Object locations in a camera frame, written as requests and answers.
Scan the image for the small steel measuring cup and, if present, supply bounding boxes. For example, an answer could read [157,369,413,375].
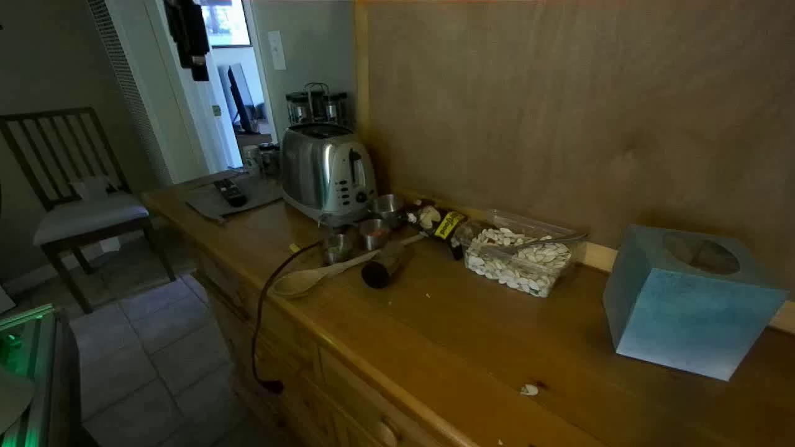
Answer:
[369,194,409,230]

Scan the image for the black snack packet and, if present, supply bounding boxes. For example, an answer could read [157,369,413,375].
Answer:
[403,200,471,260]

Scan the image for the wooden spoon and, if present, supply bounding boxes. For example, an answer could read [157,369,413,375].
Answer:
[271,230,430,301]

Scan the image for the metal tin can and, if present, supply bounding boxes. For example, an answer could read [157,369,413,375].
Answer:
[254,141,283,178]

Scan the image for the plywood board panel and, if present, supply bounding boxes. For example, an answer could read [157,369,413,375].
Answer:
[352,0,795,287]

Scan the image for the clear plastic seed container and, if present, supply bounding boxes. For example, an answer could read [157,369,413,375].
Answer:
[461,208,585,301]

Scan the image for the grey cloth mat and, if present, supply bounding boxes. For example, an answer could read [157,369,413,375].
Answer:
[180,165,286,225]

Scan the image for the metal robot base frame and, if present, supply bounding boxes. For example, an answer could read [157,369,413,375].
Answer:
[0,301,82,447]

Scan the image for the dark hanging clothing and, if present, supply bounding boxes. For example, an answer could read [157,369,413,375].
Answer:
[160,0,213,84]

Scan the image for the black toaster cable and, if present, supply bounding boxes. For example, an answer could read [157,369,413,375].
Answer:
[249,237,327,398]

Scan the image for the glass spice jar black lid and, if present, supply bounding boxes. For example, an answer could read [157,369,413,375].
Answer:
[360,240,415,290]

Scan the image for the wooden drawer cabinet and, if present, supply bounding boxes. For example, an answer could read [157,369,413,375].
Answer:
[138,175,795,447]

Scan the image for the blue tissue box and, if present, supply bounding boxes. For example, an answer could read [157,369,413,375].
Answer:
[601,225,790,385]

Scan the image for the stainless steel toaster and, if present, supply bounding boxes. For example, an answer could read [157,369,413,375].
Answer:
[278,122,380,229]

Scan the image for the wooden chair grey seat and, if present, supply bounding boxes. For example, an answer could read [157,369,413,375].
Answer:
[0,105,178,312]

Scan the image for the medium steel measuring cup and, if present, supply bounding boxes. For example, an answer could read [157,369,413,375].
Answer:
[358,215,393,251]

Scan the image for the large steel measuring cup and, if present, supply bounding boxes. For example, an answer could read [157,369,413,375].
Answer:
[323,225,360,266]

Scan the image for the round spice jar rack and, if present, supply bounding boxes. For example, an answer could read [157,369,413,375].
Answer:
[283,80,352,131]

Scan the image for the white light switch plate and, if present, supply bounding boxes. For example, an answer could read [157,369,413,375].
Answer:
[266,28,291,75]

